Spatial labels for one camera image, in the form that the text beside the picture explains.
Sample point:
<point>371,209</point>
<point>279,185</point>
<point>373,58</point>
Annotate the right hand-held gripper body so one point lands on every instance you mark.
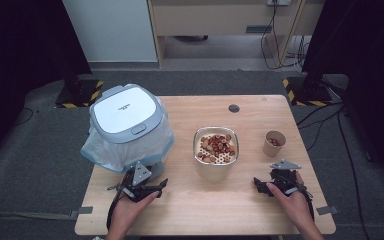
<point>284,178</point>

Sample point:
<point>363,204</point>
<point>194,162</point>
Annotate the blue-grey lidded trash can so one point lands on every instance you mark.
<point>125,111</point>

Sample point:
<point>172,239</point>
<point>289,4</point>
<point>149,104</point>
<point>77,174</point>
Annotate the white cabinet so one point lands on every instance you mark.
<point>110,30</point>

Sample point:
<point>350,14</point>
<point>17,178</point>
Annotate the dark curtain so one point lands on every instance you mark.
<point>363,50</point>
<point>16,50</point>

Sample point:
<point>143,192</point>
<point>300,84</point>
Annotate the black stand with striped base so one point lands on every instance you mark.
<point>310,93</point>
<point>80,93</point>

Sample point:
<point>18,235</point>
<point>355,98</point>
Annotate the brown paper cup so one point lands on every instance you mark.
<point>270,150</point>

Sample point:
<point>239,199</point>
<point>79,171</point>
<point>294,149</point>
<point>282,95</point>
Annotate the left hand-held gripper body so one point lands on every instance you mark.
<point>141,175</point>

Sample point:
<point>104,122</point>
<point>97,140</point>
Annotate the pile of dried fruit pieces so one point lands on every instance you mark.
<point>217,146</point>

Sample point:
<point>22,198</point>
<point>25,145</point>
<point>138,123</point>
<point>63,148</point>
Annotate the grey table grommet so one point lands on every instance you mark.
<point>234,108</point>

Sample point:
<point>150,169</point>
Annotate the person's right hand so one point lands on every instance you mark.
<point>296,206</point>

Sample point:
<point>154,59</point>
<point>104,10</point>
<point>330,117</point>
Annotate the grey table bracket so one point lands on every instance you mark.
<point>83,211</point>
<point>326,210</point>

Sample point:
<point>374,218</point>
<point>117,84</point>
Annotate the clump of red fruit bits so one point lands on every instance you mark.
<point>274,142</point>

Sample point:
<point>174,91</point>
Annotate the person's left hand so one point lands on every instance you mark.
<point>126,213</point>

